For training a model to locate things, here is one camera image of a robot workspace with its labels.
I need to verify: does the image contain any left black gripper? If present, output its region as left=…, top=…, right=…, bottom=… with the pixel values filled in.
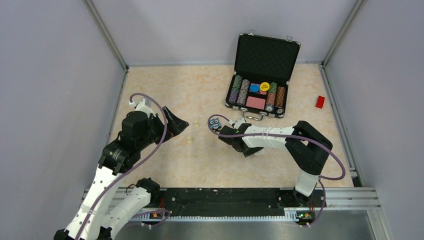
left=137, top=105, right=189, bottom=150

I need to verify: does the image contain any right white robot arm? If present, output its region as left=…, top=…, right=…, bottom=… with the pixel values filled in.
left=218, top=120, right=333, bottom=206

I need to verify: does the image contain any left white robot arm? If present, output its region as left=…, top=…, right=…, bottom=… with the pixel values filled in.
left=53, top=106, right=190, bottom=240

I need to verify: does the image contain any blue owl figure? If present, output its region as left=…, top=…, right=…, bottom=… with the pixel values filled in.
left=208, top=118, right=222, bottom=132

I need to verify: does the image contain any red card deck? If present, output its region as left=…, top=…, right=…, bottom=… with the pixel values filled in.
left=245, top=96, right=266, bottom=110

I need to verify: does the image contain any blue dealer chip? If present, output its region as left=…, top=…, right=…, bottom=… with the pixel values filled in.
left=249, top=83, right=260, bottom=93

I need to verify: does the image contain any black poker chip case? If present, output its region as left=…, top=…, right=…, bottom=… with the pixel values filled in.
left=224, top=33, right=301, bottom=120

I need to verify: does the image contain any yellow dealer chip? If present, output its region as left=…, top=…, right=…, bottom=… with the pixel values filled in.
left=259, top=82, right=270, bottom=92

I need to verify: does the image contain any red block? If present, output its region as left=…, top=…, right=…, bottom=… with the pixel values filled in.
left=315, top=95, right=326, bottom=109

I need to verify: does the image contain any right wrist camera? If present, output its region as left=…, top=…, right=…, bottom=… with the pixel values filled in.
left=228, top=117, right=248, bottom=129

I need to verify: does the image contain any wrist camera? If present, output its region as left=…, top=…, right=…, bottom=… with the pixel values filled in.
left=128, top=98, right=155, bottom=117
left=228, top=117, right=248, bottom=129

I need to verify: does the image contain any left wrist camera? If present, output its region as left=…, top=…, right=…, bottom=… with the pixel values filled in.
left=128, top=98, right=155, bottom=117

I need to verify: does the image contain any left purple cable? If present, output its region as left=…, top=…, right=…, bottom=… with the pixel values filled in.
left=74, top=92, right=173, bottom=240

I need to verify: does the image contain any purple cable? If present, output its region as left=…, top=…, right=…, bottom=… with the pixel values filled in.
left=74, top=92, right=173, bottom=240
left=207, top=114, right=347, bottom=228

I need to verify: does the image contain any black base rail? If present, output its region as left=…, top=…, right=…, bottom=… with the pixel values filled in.
left=82, top=187, right=382, bottom=229

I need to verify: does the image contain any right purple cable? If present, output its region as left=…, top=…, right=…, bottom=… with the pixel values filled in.
left=207, top=114, right=347, bottom=228

